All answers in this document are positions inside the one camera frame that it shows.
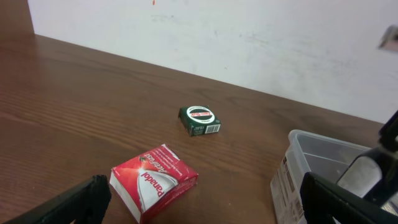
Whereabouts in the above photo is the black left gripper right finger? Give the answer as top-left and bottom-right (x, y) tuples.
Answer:
(300, 172), (397, 224)

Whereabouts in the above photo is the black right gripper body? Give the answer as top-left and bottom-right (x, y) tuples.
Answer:
(378, 111), (398, 156)

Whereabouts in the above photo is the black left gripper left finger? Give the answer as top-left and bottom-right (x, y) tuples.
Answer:
(4, 175), (111, 224)

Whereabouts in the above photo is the black tube with white cap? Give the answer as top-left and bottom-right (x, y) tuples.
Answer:
(336, 156), (382, 198)

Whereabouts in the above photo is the red Panadol box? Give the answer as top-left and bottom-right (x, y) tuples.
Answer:
(109, 144), (198, 223)

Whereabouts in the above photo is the green round-logo small box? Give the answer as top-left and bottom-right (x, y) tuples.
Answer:
(178, 106), (221, 136)

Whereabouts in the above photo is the clear plastic container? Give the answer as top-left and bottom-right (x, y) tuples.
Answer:
(270, 129), (398, 224)

